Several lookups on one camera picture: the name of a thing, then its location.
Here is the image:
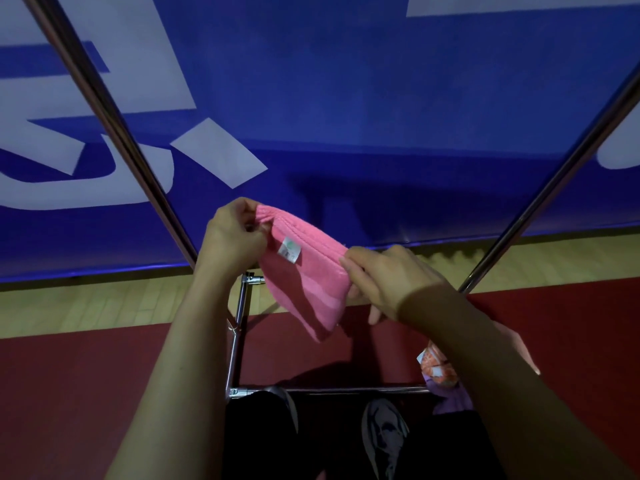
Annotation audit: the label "person's right hand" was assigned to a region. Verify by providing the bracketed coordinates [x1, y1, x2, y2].
[339, 244, 452, 327]

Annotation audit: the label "person's left hand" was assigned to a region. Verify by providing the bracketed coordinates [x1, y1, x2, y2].
[195, 197, 274, 291]

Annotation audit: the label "pink towel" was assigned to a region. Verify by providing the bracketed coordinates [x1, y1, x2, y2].
[255, 204, 352, 343]

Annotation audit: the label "orange patterned towel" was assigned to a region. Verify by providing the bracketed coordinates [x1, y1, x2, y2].
[417, 322, 541, 389]

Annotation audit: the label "purple towel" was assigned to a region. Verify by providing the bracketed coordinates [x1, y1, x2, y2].
[422, 372, 474, 416]

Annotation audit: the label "metal drying rack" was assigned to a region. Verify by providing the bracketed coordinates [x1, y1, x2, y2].
[19, 0, 640, 401]

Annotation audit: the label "person's left forearm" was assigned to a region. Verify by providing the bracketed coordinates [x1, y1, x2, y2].
[105, 274, 242, 480]

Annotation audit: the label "person's right forearm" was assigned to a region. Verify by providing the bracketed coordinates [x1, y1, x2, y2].
[399, 284, 636, 480]

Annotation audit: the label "person's right grey shoe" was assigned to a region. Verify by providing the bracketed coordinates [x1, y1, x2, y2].
[361, 398, 411, 480]

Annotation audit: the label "person's grey shoe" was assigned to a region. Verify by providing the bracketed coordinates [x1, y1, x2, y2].
[361, 398, 411, 480]
[265, 386, 301, 434]

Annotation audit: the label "person's left grey shoe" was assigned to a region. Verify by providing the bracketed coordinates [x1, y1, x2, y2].
[265, 386, 301, 434]

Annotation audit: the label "person's black trousers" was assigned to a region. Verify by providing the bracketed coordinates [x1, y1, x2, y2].
[222, 387, 506, 480]

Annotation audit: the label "blue banner with white print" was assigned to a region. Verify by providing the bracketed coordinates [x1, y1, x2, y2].
[0, 0, 640, 285]

